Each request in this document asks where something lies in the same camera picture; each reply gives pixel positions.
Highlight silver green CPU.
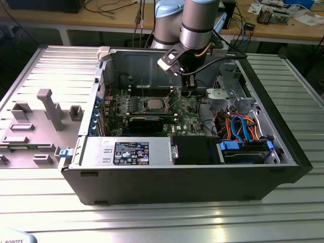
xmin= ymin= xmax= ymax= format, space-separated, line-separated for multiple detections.
xmin=147 ymin=99 xmax=163 ymax=109

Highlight CPU socket with pins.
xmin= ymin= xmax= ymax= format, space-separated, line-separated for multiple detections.
xmin=142 ymin=96 xmax=170 ymax=113

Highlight black plastic shroud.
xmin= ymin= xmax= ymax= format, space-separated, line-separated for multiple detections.
xmin=171 ymin=135 xmax=221 ymax=166

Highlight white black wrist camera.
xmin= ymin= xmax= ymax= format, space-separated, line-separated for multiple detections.
xmin=156 ymin=43 xmax=185 ymax=76

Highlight grey parts rack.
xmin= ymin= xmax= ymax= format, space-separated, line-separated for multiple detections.
xmin=0 ymin=88 xmax=86 ymax=170

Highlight blue SATA cable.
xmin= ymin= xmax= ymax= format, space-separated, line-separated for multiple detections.
xmin=230 ymin=114 xmax=252 ymax=143

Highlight hard disk blue carrier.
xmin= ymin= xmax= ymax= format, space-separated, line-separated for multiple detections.
xmin=217 ymin=140 xmax=276 ymax=165

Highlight pale grey case latch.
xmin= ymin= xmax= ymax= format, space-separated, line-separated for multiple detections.
xmin=96 ymin=46 xmax=112 ymax=63

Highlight silver metal drive cage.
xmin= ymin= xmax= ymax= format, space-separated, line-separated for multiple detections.
xmin=205 ymin=62 xmax=263 ymax=113

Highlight copper coloured cable loop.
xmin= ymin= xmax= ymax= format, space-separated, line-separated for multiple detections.
xmin=194 ymin=43 xmax=213 ymax=58

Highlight black camera cable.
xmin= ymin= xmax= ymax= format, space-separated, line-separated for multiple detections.
xmin=181 ymin=30 xmax=249 ymax=76

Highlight pale blue teach pendant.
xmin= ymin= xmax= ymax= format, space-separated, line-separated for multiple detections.
xmin=0 ymin=226 xmax=39 ymax=243

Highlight green RAM stick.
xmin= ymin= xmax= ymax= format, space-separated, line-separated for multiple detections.
xmin=110 ymin=113 xmax=176 ymax=118
xmin=7 ymin=144 xmax=35 ymax=151

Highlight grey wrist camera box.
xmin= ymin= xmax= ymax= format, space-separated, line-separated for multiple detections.
xmin=209 ymin=36 xmax=225 ymax=55

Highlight blue cardboard box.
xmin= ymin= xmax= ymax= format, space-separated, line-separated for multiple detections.
xmin=282 ymin=0 xmax=316 ymax=10

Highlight black RAM slot bank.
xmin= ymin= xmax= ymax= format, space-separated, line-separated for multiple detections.
xmin=128 ymin=84 xmax=175 ymax=97
xmin=108 ymin=113 xmax=178 ymax=123

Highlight wooden workbench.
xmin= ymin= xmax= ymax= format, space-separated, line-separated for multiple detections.
xmin=0 ymin=0 xmax=324 ymax=49

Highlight black monitor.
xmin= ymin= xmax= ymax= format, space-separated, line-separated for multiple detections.
xmin=6 ymin=0 xmax=82 ymax=15

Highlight green Dell motherboard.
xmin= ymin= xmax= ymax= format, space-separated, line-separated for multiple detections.
xmin=105 ymin=87 xmax=205 ymax=139

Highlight white paper sheets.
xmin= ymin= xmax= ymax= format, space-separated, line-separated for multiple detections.
xmin=293 ymin=14 xmax=324 ymax=27

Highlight metal drive bracket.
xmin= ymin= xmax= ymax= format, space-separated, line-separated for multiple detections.
xmin=272 ymin=9 xmax=291 ymax=25

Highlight orange wire bundle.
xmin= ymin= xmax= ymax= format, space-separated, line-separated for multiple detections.
xmin=214 ymin=111 xmax=263 ymax=142

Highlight finned CPU cooler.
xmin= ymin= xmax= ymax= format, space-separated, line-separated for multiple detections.
xmin=256 ymin=7 xmax=273 ymax=25

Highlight black grey PC case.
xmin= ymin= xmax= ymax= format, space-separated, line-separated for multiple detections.
xmin=57 ymin=46 xmax=314 ymax=206

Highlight metal socket cover frame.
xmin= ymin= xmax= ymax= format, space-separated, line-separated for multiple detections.
xmin=163 ymin=91 xmax=180 ymax=110

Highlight silver power supply unit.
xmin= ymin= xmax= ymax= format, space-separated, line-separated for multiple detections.
xmin=80 ymin=136 xmax=178 ymax=168

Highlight blue plastic latch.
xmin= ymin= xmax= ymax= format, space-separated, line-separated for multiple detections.
xmin=58 ymin=148 xmax=73 ymax=159

